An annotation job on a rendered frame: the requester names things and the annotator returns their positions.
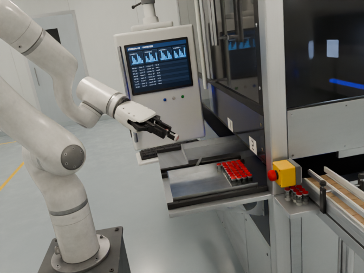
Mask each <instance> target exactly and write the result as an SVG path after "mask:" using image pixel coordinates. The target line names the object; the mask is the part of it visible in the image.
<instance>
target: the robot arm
mask: <svg viewBox="0 0 364 273"><path fill-rule="evenodd" d="M0 38H1V39H2V40H3V41H5V42H6V43H7V44H9V45H10V46H12V47H13V48H14V49H16V50H17V51H18V52H19V53H21V54H22V55H23V56H25V57H26V58H27V59H29V60H30V61H31V62H33V63H34V64H36V65H37V66H38V67H40V68H41V69H42V70H44V71H45V72H46V73H48V74H49V75H50V76H51V78H52V80H53V90H54V96H55V100H56V102H57V104H58V106H59V108H60V110H61V111H62V112H63V113H64V114H65V115H66V116H67V117H69V118H70V119H72V120H73V121H74V122H76V123H77V124H79V125H80V126H82V127H84V128H87V129H90V128H93V127H94V126H95V125H96V123H97V122H98V120H99V119H100V118H101V116H102V115H103V114H107V115H108V116H110V117H112V118H113V119H116V120H117V121H118V122H119V123H121V124H122V125H124V126H125V127H127V128H128V129H130V130H132V131H133V132H135V133H141V132H143V131H148V132H149V133H153V134H155V135H157V136H159V137H161V138H162V139H164V138H165V136H166V132H167V130H166V129H168V130H169V131H170V130H171V128H172V127H171V126H169V125H167V124H165V123H163V122H162V121H161V120H160V116H159V115H156V112H155V111H153V110H151V109H149V108H147V107H145V106H143V105H141V104H139V103H136V102H133V101H131V100H130V99H129V98H128V96H126V95H125V94H123V93H121V92H119V91H117V90H115V89H113V88H111V87H109V86H107V85H105V84H104V83H102V82H100V81H98V80H96V79H94V78H92V77H90V76H88V77H85V78H83V79H82V80H81V81H80V82H79V84H78V85H77V89H76V96H77V98H78V99H80V100H81V101H82V102H81V103H80V105H79V106H77V105H76V104H75V103H74V100H73V97H72V85H73V81H74V77H75V74H76V71H77V68H78V61H77V59H76V58H75V57H74V56H73V55H72V54H71V53H70V52H69V51H68V50H67V49H66V48H65V47H63V46H62V45H61V44H60V43H58V41H57V40H55V39H54V38H53V37H52V36H51V35H49V34H48V33H47V32H46V31H45V30H44V29H43V28H42V27H40V26H39V25H38V24H37V23H36V22H35V21H34V20H32V19H31V18H30V17H29V16H28V15H27V14H26V13H24V12H23V11H22V10H21V9H20V8H19V7H18V6H16V5H15V4H14V3H13V2H11V1H10V0H0ZM154 121H155V124H154ZM0 130H1V131H2V132H4V133H5V134H7V135H8V136H9V137H11V138H12V139H14V140H15V141H16V142H18V143H19V144H20V145H22V158H23V161H24V164H25V166H26V168H27V170H28V172H29V174H30V176H31V177H32V179H33V181H34V182H35V184H36V185H37V187H38V188H39V190H40V191H41V193H42V194H43V196H44V199H45V202H46V205H47V209H48V212H49V215H50V219H51V222H52V225H53V229H54V232H55V236H56V239H57V242H58V247H57V246H55V253H54V254H53V256H52V258H51V265H52V267H53V269H54V270H55V271H56V272H57V273H82V272H85V271H88V270H90V269H92V268H94V267H96V266H97V265H99V264H100V263H101V262H102V261H103V260H104V259H105V258H106V257H107V256H108V254H109V252H110V249H111V245H110V242H109V240H108V238H106V237H105V236H103V235H97V234H96V230H95V226H94V222H93V217H92V213H91V210H90V206H89V202H88V198H87V194H86V190H85V187H84V185H83V183H82V182H81V180H80V179H79V178H78V176H77V175H76V174H75V173H76V172H77V171H79V170H80V169H81V168H82V166H83V165H84V163H85V161H86V149H85V147H84V145H83V143H82V142H81V141H80V140H79V139H78V138H77V137H76V136H75V135H74V134H73V133H71V132H70V131H68V130H67V129H65V128H64V127H62V126H61V125H59V124H58V123H57V122H55V121H54V120H52V119H51V118H49V117H48V116H46V115H45V114H43V113H42V112H40V111H39V110H38V109H36V108H35V107H34V106H32V105H31V104H30V103H29V102H27V101H26V100H25V99H24V98H23V97H21V96H20V95H19V93H18V92H16V91H15V90H14V89H13V88H12V86H10V85H9V84H8V83H7V82H6V81H5V80H4V79H3V78H2V77H1V76H0Z"/></svg>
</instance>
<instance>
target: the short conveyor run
mask: <svg viewBox="0 0 364 273"><path fill-rule="evenodd" d="M324 172H326V173H327V174H325V175H320V176H319V175H317V174H316V173H315V172H313V171H312V170H311V169H309V170H308V174H309V175H310V176H311V178H302V183H301V184H300V185H301V186H302V188H304V189H305V191H308V195H309V199H310V200H311V201H312V202H313V203H314V204H315V205H316V206H317V207H318V208H319V209H320V213H319V214H316V215H317V216H318V217H319V218H320V219H321V220H323V221H324V222H325V223H326V224H327V225H328V226H329V227H330V228H331V229H332V230H333V231H334V232H335V233H336V234H337V235H338V236H339V237H340V238H341V239H342V240H343V241H344V242H345V243H346V244H347V245H348V246H349V247H350V248H351V249H352V250H353V251H354V252H355V253H356V254H357V255H358V256H359V257H360V258H361V259H362V260H363V261H364V181H363V179H364V173H359V174H358V178H359V179H358V182H357V184H355V185H353V184H352V183H350V182H349V181H347V180H345V179H344V178H343V177H341V176H340V175H338V174H337V173H335V172H334V171H332V170H331V169H329V168H328V167H325V166H324Z"/></svg>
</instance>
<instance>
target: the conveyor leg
mask: <svg viewBox="0 0 364 273"><path fill-rule="evenodd" d="M354 253H355V252H354V251H353V250H352V249H351V248H350V247H349V246H348V245H347V244H346V243H345V242H344V241H343V240H342V239H341V238H340V237H339V239H338V260H337V273H354Z"/></svg>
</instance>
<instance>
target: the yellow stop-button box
mask: <svg viewBox="0 0 364 273"><path fill-rule="evenodd" d="M272 166H273V170H274V171H275V172H276V176H277V179H276V181H275V182H276V183H278V184H279V186H280V187H281V188H283V187H289V186H294V185H300V184H301V166H300V165H299V164H298V163H296V162H295V161H293V160H292V159H287V160H281V161H275V162H273V163H272Z"/></svg>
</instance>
